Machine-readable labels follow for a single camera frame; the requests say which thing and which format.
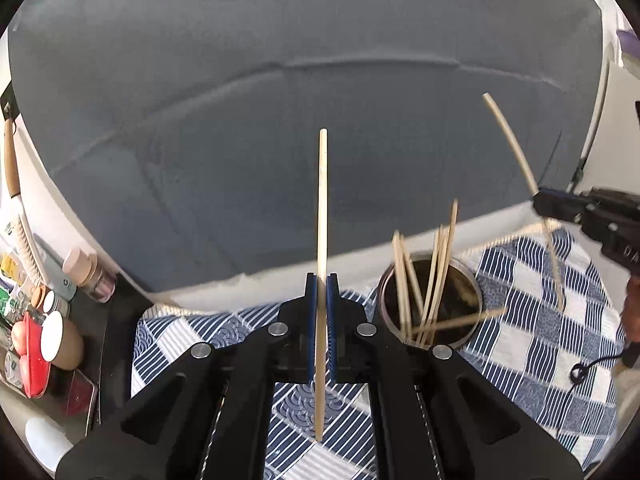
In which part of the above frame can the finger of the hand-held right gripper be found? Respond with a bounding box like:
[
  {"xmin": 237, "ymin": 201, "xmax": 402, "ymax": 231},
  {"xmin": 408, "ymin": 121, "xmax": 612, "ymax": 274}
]
[{"xmin": 532, "ymin": 187, "xmax": 589, "ymax": 227}]

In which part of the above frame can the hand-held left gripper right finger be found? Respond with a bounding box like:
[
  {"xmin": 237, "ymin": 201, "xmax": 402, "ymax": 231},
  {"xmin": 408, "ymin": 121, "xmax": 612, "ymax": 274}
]
[{"xmin": 326, "ymin": 273, "xmax": 584, "ymax": 480}]

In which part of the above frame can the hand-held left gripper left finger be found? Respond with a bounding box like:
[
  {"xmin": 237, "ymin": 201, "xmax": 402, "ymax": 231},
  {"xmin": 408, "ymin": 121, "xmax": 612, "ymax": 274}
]
[{"xmin": 55, "ymin": 273, "xmax": 318, "ymax": 480}]

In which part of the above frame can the light wooden chopstick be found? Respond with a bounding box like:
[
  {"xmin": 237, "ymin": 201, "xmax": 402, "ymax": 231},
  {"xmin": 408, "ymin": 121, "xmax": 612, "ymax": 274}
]
[
  {"xmin": 314, "ymin": 128, "xmax": 330, "ymax": 442},
  {"xmin": 482, "ymin": 92, "xmax": 566, "ymax": 312}
]

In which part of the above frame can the bunch of wooden chopsticks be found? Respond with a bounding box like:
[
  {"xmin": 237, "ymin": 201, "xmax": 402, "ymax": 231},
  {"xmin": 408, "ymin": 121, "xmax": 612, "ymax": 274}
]
[{"xmin": 392, "ymin": 198, "xmax": 509, "ymax": 349}]

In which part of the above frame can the black cylindrical holder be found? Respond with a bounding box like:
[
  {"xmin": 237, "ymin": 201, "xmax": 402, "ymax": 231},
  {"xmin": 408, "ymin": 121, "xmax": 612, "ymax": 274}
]
[{"xmin": 377, "ymin": 255, "xmax": 484, "ymax": 349}]

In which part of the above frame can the person's right hand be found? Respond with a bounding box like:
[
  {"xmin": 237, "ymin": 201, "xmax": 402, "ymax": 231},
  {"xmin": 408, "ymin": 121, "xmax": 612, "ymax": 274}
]
[{"xmin": 620, "ymin": 276, "xmax": 640, "ymax": 357}]

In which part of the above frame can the white metal stand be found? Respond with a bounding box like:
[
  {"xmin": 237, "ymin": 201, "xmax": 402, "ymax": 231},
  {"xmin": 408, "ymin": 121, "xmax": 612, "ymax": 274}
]
[{"xmin": 574, "ymin": 42, "xmax": 615, "ymax": 188}]

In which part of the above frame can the blue white patterned tablecloth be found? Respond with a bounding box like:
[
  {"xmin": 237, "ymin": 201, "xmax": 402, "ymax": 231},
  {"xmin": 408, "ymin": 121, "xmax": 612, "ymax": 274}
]
[{"xmin": 131, "ymin": 226, "xmax": 632, "ymax": 480}]

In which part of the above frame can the purple cloth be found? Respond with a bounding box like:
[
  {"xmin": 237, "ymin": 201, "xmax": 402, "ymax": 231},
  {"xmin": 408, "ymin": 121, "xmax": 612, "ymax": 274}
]
[{"xmin": 616, "ymin": 29, "xmax": 640, "ymax": 67}]

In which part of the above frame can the pink bottle beige cap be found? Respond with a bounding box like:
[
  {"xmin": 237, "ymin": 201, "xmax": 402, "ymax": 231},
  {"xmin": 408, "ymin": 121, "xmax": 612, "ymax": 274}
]
[{"xmin": 62, "ymin": 248, "xmax": 119, "ymax": 304}]

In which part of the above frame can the brown cup white lid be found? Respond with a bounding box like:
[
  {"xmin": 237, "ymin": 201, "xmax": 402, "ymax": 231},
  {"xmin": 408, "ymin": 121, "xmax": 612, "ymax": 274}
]
[{"xmin": 41, "ymin": 311, "xmax": 85, "ymax": 372}]

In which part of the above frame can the pale green bottle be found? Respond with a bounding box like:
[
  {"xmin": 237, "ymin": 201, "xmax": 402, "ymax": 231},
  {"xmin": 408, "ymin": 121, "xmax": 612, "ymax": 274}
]
[{"xmin": 42, "ymin": 259, "xmax": 79, "ymax": 302}]

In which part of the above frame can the red plastic case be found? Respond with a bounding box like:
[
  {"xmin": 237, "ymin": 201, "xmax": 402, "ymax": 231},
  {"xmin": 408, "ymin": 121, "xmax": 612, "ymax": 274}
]
[{"xmin": 11, "ymin": 319, "xmax": 52, "ymax": 400}]

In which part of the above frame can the black wrist strap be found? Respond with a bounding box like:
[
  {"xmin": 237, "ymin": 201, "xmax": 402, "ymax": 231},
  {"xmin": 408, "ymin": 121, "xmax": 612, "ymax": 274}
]
[{"xmin": 570, "ymin": 351, "xmax": 632, "ymax": 387}]

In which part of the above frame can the wooden handled brush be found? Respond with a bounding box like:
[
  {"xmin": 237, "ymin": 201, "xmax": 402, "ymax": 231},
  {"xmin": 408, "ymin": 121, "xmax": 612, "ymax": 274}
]
[{"xmin": 2, "ymin": 102, "xmax": 42, "ymax": 282}]

